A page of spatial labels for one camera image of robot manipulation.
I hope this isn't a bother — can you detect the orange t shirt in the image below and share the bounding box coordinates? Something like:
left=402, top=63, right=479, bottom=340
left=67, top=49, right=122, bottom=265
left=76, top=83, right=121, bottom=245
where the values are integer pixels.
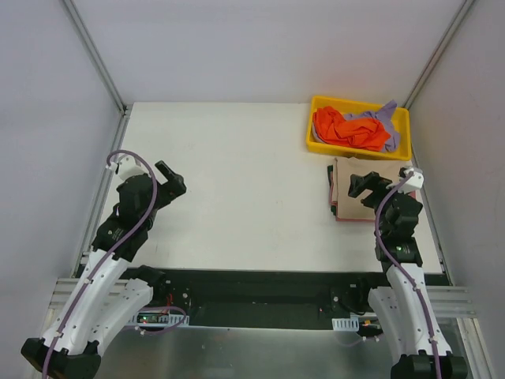
left=312, top=107, right=391, bottom=152

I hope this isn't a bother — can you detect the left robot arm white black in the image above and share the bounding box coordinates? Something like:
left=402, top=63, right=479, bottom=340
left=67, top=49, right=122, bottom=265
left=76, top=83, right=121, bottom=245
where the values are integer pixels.
left=21, top=159, right=187, bottom=378

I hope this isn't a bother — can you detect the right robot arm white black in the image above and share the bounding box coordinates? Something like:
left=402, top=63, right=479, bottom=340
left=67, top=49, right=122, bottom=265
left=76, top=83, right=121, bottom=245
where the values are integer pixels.
left=348, top=167, right=469, bottom=379

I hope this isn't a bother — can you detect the beige folded t shirt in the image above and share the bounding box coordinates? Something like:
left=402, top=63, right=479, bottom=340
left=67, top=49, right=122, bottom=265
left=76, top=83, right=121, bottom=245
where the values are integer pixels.
left=331, top=157, right=403, bottom=222

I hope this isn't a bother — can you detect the green folded t shirt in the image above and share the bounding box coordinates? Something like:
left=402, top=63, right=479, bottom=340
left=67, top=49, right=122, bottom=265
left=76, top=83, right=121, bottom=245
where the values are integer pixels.
left=327, top=165, right=337, bottom=216

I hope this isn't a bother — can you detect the purple t shirt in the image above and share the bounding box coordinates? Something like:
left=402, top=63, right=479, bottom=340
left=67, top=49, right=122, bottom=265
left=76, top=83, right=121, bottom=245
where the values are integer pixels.
left=344, top=100, right=401, bottom=152

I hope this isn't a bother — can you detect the yellow plastic bin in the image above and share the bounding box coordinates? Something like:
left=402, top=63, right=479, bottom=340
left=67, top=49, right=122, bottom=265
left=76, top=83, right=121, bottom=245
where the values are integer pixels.
left=305, top=96, right=412, bottom=161

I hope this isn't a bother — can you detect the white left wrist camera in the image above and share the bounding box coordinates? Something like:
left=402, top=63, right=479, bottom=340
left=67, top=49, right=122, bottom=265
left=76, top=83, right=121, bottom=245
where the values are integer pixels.
left=106, top=153, right=148, bottom=182

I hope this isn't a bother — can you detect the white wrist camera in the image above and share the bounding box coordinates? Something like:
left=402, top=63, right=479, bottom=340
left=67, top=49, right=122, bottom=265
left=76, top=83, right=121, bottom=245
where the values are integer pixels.
left=398, top=166, right=425, bottom=193
left=106, top=153, right=148, bottom=182

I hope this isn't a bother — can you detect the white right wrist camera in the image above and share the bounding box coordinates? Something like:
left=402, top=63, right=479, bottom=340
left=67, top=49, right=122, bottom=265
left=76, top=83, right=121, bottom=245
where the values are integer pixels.
left=398, top=166, right=425, bottom=193

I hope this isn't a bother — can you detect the left aluminium frame post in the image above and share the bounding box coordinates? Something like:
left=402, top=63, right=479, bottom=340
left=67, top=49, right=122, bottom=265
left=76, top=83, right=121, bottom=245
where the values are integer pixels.
left=59, top=0, right=128, bottom=115

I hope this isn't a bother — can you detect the aluminium frame post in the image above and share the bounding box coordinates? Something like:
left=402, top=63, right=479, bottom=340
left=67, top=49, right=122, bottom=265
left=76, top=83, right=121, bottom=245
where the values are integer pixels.
left=59, top=0, right=128, bottom=115
left=402, top=0, right=477, bottom=110

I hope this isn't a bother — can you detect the left white cable duct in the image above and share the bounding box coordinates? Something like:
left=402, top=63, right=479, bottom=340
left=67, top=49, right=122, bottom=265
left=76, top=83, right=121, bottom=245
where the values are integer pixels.
left=126, top=312, right=189, bottom=328

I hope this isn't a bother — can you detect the white cable duct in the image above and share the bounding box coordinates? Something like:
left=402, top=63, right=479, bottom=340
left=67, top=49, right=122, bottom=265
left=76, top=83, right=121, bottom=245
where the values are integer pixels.
left=126, top=312, right=189, bottom=328
left=331, top=317, right=360, bottom=332

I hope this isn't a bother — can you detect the right white cable duct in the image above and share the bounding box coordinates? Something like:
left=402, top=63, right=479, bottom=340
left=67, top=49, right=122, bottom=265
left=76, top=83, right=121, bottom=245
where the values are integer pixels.
left=331, top=317, right=360, bottom=332

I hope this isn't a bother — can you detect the right aluminium frame post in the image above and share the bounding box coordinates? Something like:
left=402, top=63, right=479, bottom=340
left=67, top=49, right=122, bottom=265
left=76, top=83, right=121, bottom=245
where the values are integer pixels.
left=402, top=0, right=477, bottom=110

